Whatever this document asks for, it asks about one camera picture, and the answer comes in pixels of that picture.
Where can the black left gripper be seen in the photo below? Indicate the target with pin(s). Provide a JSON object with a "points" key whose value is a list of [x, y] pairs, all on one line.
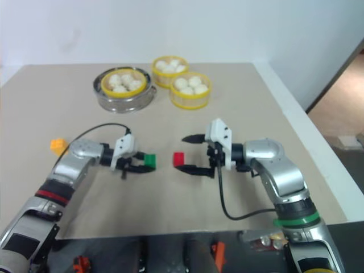
{"points": [[137, 156]]}

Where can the small cardboard box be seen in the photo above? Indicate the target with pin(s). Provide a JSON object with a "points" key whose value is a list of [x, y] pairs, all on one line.
{"points": [[347, 141]]}

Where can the yellow steamer basket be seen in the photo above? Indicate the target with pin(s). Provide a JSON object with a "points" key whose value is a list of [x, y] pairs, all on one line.
{"points": [[159, 78], [106, 89], [189, 101]]}

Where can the yellow-orange cube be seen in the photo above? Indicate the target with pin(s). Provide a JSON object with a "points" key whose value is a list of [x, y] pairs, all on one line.
{"points": [[58, 145]]}

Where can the green cube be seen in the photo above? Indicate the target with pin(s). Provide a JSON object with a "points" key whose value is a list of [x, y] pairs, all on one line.
{"points": [[150, 160]]}

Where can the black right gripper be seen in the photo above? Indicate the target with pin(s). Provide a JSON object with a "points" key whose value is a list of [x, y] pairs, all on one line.
{"points": [[214, 155]]}

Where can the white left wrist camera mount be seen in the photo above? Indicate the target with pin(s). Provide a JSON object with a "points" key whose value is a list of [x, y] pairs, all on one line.
{"points": [[123, 148]]}

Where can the shiny silver metal part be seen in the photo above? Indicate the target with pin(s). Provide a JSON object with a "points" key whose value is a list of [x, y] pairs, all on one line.
{"points": [[264, 240]]}

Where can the round metal steamer pot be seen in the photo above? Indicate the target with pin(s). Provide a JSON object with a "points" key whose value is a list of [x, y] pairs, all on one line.
{"points": [[125, 102]]}

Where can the white steamed bun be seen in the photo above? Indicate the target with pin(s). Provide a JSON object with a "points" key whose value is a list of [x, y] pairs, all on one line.
{"points": [[120, 89], [186, 91], [135, 83], [115, 80], [173, 62], [195, 81], [169, 69], [127, 78], [201, 88], [180, 68], [181, 83]]}

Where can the red cube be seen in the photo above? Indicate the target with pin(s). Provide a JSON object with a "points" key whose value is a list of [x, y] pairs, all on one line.
{"points": [[179, 159]]}

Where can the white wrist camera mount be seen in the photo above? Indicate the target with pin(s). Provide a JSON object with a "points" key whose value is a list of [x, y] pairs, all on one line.
{"points": [[123, 148], [223, 132]]}

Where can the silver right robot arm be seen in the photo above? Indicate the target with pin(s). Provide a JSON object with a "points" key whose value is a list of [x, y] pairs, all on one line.
{"points": [[284, 173]]}

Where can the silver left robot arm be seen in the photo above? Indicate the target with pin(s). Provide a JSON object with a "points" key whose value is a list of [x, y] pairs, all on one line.
{"points": [[72, 166]]}

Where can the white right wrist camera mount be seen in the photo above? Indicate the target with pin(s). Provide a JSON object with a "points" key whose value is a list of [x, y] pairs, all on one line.
{"points": [[223, 132]]}

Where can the orange clip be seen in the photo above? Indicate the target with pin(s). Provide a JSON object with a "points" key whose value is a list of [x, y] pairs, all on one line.
{"points": [[82, 264], [219, 251]]}

